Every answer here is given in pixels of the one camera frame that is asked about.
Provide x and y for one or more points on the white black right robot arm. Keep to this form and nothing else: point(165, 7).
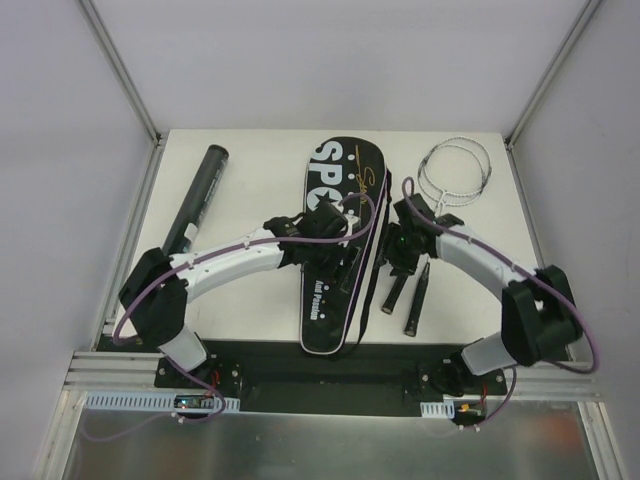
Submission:
point(537, 307)

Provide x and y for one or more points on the aluminium frame rail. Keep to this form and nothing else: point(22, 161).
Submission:
point(128, 371)

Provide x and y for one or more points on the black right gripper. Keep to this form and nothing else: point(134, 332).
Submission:
point(398, 267)

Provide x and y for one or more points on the black shuttlecock tube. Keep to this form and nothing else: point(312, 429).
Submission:
point(196, 202)

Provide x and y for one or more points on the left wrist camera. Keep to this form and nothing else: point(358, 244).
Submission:
point(353, 224)

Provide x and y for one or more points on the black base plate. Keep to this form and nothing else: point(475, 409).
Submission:
point(380, 380)

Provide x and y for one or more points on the black racket bag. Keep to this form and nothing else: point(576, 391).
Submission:
point(352, 171)

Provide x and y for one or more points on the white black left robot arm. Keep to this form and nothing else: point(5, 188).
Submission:
point(156, 294)

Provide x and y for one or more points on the badminton racket black grip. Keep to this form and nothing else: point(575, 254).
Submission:
point(411, 326)
point(395, 295)

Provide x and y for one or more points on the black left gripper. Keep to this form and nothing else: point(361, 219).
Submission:
point(342, 265)

